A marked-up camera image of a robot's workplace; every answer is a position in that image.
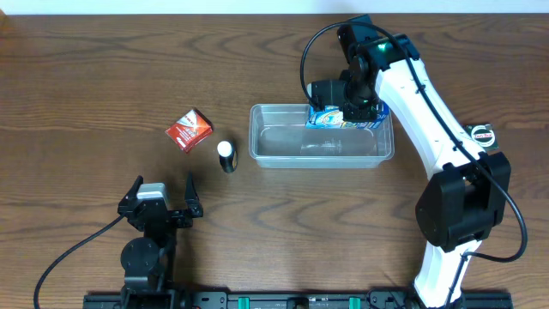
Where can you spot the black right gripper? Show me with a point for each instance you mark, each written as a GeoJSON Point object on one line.
{"type": "Point", "coordinates": [358, 113]}

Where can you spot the clear plastic container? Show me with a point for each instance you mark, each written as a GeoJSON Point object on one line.
{"type": "Point", "coordinates": [279, 138]}

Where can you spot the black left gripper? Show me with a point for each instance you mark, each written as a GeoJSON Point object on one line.
{"type": "Point", "coordinates": [177, 215]}

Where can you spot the green round sachet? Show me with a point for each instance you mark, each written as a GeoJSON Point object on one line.
{"type": "Point", "coordinates": [484, 135]}

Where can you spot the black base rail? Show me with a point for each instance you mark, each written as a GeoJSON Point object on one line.
{"type": "Point", "coordinates": [375, 299]}

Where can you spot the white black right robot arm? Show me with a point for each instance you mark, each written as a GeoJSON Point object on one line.
{"type": "Point", "coordinates": [466, 193]}

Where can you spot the black bottle white cap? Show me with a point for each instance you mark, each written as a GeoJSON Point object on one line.
{"type": "Point", "coordinates": [228, 156]}

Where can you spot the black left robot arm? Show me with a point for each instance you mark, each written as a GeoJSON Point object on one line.
{"type": "Point", "coordinates": [148, 260]}

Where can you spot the red packet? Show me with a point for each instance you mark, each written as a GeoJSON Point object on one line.
{"type": "Point", "coordinates": [189, 130]}

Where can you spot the blue fever patch box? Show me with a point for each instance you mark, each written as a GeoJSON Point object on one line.
{"type": "Point", "coordinates": [332, 118]}

